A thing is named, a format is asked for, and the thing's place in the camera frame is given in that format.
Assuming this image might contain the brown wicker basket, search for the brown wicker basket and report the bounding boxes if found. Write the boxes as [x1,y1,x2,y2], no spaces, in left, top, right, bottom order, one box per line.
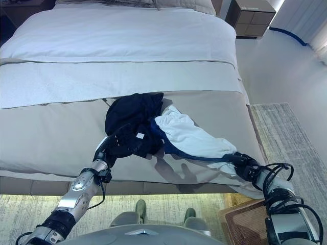
[219,193,282,245]

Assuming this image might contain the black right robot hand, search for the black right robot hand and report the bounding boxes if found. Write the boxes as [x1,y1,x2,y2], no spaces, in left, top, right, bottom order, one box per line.
[224,152,259,183]

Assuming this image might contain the silver left robot leg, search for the silver left robot leg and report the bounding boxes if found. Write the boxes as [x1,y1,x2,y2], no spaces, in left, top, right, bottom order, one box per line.
[109,200,148,228]

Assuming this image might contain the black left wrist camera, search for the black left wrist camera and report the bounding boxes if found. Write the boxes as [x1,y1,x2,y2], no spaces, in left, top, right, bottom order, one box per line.
[98,168,112,183]

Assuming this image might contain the silver right robot leg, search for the silver right robot leg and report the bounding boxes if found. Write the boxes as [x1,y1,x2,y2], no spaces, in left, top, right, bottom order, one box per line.
[183,208,213,238]

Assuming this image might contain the grey patterned pillow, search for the grey patterned pillow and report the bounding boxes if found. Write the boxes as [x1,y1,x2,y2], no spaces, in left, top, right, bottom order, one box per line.
[55,0,156,10]

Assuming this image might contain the beige bed cover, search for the beige bed cover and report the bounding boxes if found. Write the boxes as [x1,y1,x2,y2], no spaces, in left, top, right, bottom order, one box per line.
[0,90,266,200]

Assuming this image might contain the silver robot leg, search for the silver robot leg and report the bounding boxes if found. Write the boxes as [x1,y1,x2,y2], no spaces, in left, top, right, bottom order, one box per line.
[183,208,213,238]
[109,200,148,228]

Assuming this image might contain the black garment with white label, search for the black garment with white label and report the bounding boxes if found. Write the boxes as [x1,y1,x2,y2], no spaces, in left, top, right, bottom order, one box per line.
[104,92,166,158]

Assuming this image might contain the white duvet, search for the white duvet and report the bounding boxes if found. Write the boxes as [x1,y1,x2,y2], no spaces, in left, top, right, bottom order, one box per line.
[0,9,243,109]

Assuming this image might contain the grey robot torso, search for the grey robot torso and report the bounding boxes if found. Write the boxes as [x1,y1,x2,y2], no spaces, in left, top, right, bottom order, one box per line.
[60,219,230,245]

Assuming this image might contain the blue curved floor strip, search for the blue curved floor strip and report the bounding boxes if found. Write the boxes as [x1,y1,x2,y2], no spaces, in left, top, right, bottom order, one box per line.
[269,25,310,46]

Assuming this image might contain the beige pillow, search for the beige pillow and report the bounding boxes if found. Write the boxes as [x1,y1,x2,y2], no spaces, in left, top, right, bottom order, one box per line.
[155,0,217,16]

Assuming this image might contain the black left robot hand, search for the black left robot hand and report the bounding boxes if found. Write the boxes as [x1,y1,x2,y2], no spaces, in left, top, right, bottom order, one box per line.
[95,124,144,168]

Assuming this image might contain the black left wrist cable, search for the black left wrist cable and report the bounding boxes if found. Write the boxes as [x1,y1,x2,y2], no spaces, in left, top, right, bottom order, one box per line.
[88,178,107,210]

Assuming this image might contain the brown cube nightstand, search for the brown cube nightstand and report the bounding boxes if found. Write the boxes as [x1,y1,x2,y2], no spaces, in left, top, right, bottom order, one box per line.
[224,0,277,39]

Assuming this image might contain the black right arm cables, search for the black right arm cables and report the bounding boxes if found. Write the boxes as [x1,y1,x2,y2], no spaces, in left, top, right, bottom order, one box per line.
[255,163,325,243]

